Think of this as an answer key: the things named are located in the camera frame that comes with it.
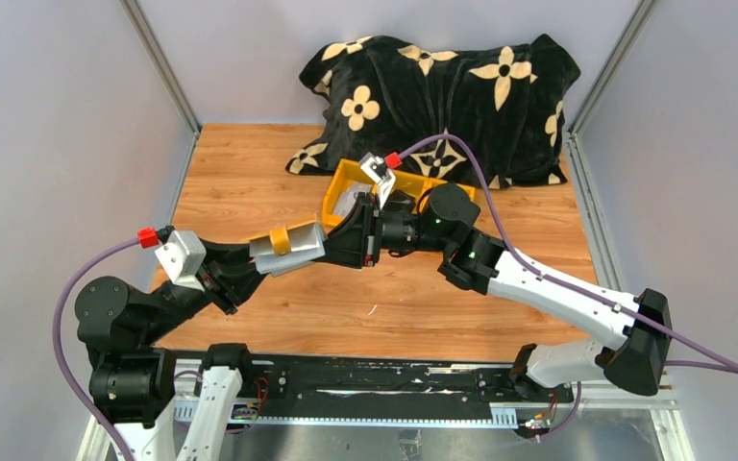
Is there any aluminium frame post right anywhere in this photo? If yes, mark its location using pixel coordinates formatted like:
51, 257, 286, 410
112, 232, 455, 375
567, 0, 658, 136

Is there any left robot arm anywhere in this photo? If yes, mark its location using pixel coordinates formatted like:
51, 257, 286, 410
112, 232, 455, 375
75, 241, 264, 460

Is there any yellow three-compartment bin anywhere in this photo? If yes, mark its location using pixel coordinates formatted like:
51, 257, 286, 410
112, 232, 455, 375
321, 159, 446, 228

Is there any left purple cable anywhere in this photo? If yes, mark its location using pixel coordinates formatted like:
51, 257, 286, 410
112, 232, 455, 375
51, 228, 160, 461

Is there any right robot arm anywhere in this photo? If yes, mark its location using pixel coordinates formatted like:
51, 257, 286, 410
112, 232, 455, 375
320, 183, 671, 398

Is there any aluminium frame post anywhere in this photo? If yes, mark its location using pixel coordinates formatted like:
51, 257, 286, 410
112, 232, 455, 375
567, 0, 658, 136
119, 0, 202, 138

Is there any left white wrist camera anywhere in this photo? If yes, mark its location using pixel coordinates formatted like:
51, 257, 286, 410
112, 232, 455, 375
154, 230, 207, 292

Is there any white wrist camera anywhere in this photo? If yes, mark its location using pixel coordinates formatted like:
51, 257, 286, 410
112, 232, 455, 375
154, 230, 207, 292
358, 153, 396, 209

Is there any black floral blanket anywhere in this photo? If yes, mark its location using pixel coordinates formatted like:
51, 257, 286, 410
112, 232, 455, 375
285, 35, 580, 188

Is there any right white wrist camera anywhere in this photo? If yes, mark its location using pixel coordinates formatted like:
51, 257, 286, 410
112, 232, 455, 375
358, 153, 396, 209

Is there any aluminium frame post left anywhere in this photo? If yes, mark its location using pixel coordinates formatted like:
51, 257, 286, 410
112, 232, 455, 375
119, 0, 202, 138

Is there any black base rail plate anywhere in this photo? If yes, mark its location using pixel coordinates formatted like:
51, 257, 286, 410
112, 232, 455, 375
241, 353, 574, 422

